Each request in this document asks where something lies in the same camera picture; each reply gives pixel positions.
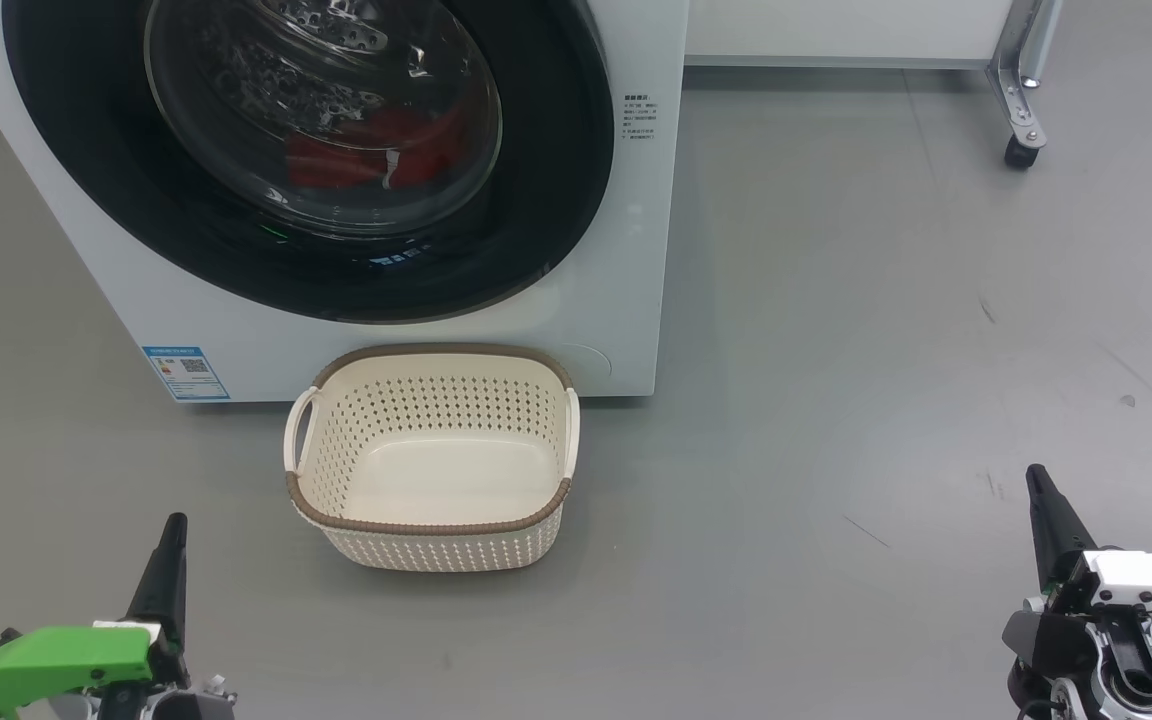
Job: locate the cream perforated laundry basket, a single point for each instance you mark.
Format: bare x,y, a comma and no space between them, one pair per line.
456,480

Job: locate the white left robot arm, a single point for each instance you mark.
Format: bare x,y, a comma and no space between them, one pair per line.
186,705

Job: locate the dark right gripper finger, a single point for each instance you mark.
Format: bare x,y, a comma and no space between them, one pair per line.
1054,530

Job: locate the blue energy label sticker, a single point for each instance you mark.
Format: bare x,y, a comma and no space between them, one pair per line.
186,372

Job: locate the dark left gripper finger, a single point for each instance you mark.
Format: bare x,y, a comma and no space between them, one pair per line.
168,590

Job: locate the white partition on caster stand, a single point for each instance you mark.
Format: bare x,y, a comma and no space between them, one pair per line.
836,30

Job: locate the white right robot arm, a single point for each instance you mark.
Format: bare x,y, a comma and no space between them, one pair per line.
1126,660

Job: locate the black text instruction sticker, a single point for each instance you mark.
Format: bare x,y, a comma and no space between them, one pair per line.
639,118

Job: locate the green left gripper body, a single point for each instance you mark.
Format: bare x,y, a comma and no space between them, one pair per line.
56,655

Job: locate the red and white garment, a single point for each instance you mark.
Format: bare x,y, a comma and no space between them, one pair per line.
356,160

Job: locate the white front-load washing machine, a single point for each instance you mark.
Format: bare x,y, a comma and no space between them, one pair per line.
626,300

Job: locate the black round glass washer door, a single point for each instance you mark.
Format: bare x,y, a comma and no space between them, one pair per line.
66,150

